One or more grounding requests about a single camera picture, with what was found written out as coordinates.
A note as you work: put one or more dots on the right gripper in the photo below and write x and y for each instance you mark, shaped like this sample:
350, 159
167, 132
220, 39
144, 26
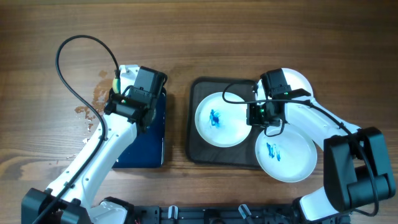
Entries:
253, 119

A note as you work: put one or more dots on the white plate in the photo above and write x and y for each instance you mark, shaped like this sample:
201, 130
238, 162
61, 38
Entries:
220, 119
288, 156
296, 81

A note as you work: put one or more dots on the green sponge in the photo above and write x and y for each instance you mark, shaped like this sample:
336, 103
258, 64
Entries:
116, 85

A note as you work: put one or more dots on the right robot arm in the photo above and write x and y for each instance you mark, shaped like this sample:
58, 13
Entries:
356, 166

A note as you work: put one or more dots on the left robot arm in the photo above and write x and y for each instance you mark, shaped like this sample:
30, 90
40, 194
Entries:
128, 112

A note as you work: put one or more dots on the blue water tray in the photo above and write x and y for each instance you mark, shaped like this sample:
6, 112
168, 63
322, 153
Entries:
147, 150

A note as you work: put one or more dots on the dark brown serving tray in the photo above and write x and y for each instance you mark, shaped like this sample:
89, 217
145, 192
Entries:
201, 152

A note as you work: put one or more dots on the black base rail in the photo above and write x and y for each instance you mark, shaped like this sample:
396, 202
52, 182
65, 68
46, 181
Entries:
278, 214

